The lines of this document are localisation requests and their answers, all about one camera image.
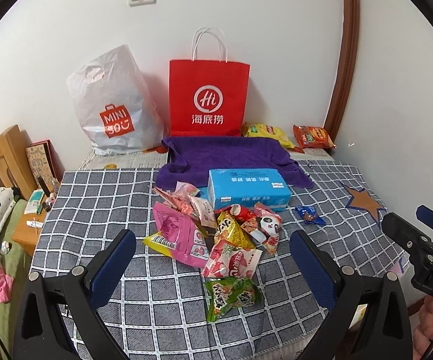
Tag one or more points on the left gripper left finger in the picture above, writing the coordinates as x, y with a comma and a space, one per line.
40, 331

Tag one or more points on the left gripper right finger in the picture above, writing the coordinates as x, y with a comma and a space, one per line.
385, 331

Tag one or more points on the blue candy wrapper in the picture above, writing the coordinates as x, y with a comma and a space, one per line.
309, 215

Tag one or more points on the panda print snack pack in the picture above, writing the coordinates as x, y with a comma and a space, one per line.
269, 225

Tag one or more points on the magenta snack bag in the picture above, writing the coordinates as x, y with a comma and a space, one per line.
190, 243

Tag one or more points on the strawberry white snack bag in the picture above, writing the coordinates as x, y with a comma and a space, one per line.
229, 260

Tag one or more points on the pale pink snack bag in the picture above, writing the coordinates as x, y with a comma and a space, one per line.
185, 199

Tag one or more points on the red small snack pack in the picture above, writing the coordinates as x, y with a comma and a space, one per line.
247, 220

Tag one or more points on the yellow mustard snack bag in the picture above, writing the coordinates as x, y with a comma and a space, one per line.
230, 231

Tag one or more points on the person's right hand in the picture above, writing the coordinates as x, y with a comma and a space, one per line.
423, 332

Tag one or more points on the wooden bedside table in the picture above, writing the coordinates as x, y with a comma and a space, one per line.
27, 236

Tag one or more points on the grey checked tablecloth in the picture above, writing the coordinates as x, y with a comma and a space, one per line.
158, 309

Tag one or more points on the green snack bag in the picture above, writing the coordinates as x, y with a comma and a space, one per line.
230, 293

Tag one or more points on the brown patterned book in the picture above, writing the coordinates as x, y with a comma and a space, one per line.
45, 164

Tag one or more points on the orange Lays chips bag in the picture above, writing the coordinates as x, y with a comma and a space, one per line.
309, 137

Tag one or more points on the wooden headboard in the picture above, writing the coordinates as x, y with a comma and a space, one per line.
15, 171

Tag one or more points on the blue tissue pack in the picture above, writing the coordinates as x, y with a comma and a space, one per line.
247, 187

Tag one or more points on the purple towel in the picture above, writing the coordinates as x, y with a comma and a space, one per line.
192, 157

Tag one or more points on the yellow Lays chips bag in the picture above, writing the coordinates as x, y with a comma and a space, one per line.
268, 131

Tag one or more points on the white plastic Miniso bag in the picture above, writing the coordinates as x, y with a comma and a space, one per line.
113, 104

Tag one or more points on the red paper shopping bag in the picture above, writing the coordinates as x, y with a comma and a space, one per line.
207, 97

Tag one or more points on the brown wooden door frame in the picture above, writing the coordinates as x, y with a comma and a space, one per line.
346, 66

